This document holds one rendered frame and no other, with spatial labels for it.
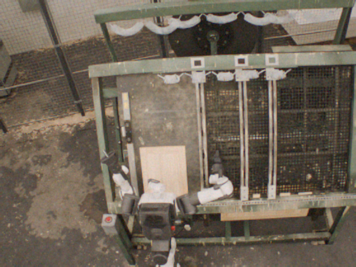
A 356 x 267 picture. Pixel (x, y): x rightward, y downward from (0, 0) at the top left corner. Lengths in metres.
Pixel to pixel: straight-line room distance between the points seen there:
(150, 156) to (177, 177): 0.28
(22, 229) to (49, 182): 0.75
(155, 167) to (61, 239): 1.75
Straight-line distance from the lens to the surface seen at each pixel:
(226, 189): 2.41
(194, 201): 2.43
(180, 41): 3.14
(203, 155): 2.79
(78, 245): 4.07
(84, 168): 4.70
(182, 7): 2.91
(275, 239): 3.62
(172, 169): 2.90
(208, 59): 2.63
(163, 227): 2.41
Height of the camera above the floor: 3.38
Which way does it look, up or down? 44 degrees down
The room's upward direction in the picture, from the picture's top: 10 degrees counter-clockwise
